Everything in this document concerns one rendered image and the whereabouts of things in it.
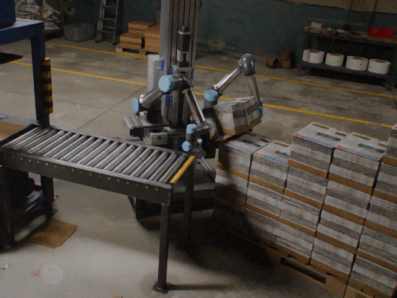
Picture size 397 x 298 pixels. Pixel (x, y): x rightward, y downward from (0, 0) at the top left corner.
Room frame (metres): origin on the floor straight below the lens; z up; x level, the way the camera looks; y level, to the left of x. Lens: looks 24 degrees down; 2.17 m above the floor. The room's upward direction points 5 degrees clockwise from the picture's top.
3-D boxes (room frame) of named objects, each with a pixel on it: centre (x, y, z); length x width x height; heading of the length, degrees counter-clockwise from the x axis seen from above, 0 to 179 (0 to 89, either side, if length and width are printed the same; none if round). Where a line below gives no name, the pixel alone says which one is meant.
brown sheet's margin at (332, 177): (2.75, -1.08, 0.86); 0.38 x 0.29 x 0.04; 146
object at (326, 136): (2.90, -0.83, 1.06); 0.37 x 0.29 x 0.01; 145
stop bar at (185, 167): (2.68, 0.09, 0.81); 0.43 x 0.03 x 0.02; 165
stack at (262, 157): (2.99, -0.73, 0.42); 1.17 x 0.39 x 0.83; 56
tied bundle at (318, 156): (2.92, -0.84, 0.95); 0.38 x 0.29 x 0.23; 145
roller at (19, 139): (3.02, 1.30, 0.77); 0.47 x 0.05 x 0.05; 165
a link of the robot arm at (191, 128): (3.03, 0.05, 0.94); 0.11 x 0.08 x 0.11; 137
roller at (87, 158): (2.87, 0.73, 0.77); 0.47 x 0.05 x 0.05; 165
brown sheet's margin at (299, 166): (2.91, -0.84, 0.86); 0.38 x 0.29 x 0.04; 145
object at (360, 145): (2.75, -1.08, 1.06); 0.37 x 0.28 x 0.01; 146
